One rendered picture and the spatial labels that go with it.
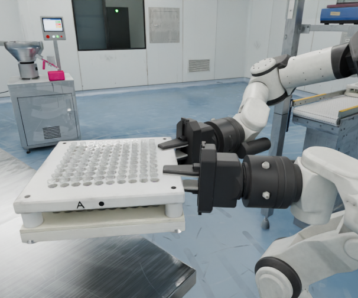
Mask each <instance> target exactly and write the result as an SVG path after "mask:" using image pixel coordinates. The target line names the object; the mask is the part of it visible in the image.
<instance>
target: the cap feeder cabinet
mask: <svg viewBox="0 0 358 298"><path fill-rule="evenodd" d="M64 75H65V80H55V81H49V79H48V74H39V76H40V77H34V78H32V80H30V78H19V77H20V76H11V77H10V78H9V81H8V83H7V86H8V89H9V94H10V97H11V102H12V107H13V110H14V115H15V120H16V123H17V128H18V133H19V138H20V142H21V146H22V147H23V149H27V152H26V153H27V154H29V153H30V151H29V148H37V147H45V146H49V145H57V144H58V143H59V142H60V141H81V138H82V136H81V132H80V123H79V115H78V110H77V102H76V94H75V88H74V79H73V78H72V77H71V76H70V74H69V73H65V74H64Z"/></svg>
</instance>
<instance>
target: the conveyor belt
mask: <svg viewBox="0 0 358 298"><path fill-rule="evenodd" d="M356 105H358V98H356V97H352V96H344V95H343V96H339V97H335V98H331V99H326V100H323V101H319V102H314V103H310V104H307V105H303V106H298V107H295V108H294V110H293V115H295V116H299V117H302V118H306V119H310V120H313V121H318V122H322V123H325V124H329V125H333V126H336V127H337V126H340V125H337V124H336V123H337V120H338V119H339V117H338V114H339V111H340V110H343V109H347V108H350V107H353V106H356Z"/></svg>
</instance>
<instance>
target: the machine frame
mask: <svg viewBox="0 0 358 298"><path fill-rule="evenodd" d="M298 24H302V19H288V20H286V21H285V30H284V39H283V44H282V53H281V55H284V54H288V55H290V56H291V57H294V56H297V52H298V44H299V40H300V34H297V31H298ZM290 99H291V95H290V96H289V97H287V98H286V100H284V101H283V102H282V103H280V104H278V105H275V107H274V116H273V121H272V130H271V147H270V149H269V153H268V155H269V156H282V150H283V146H284V138H285V131H286V126H287V119H288V111H289V103H290ZM273 213H274V209H272V208H261V214H263V215H264V216H265V218H264V220H263V221H262V223H261V228H263V229H269V221H268V217H270V216H272V215H273Z"/></svg>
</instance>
